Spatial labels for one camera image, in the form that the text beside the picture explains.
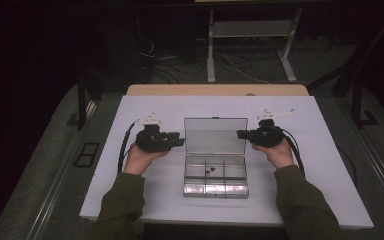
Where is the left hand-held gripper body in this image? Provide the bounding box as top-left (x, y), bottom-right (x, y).
top-left (134, 112), bottom-right (172, 154)

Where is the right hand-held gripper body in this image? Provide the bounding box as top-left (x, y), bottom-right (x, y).
top-left (251, 108), bottom-right (296, 149)

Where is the clear plastic compartment box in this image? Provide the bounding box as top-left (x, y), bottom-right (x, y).
top-left (183, 116), bottom-right (250, 199)

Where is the person's right hand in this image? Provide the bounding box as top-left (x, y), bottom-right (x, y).
top-left (251, 139), bottom-right (296, 170)

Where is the person's left hand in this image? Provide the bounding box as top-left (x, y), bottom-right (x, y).
top-left (123, 143), bottom-right (169, 176)

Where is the white board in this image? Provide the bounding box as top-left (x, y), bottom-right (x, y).
top-left (79, 95), bottom-right (375, 230)

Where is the wooden table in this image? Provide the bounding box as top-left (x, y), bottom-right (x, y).
top-left (126, 83), bottom-right (310, 97)

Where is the black floor socket box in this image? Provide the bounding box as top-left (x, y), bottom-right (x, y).
top-left (73, 142), bottom-right (100, 168)

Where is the black metal stand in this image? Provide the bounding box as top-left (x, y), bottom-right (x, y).
top-left (76, 66), bottom-right (98, 131)
top-left (351, 76), bottom-right (379, 129)

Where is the left hand-held gripper black cable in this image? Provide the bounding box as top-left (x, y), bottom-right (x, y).
top-left (117, 121), bottom-right (138, 174)

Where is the hand-held gripper black cable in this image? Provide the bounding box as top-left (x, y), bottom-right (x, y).
top-left (117, 121), bottom-right (138, 174)
top-left (279, 128), bottom-right (306, 178)

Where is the right hand-held gripper black cable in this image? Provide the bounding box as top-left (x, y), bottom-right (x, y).
top-left (279, 128), bottom-right (306, 178)

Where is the bundle of floor cables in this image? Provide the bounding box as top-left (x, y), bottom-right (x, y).
top-left (136, 16), bottom-right (281, 84)

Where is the grey metal stand frame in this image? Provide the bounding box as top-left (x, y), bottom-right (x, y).
top-left (206, 8), bottom-right (303, 84)

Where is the metal floor rail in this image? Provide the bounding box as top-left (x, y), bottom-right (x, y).
top-left (339, 99), bottom-right (384, 214)
top-left (26, 99), bottom-right (98, 240)

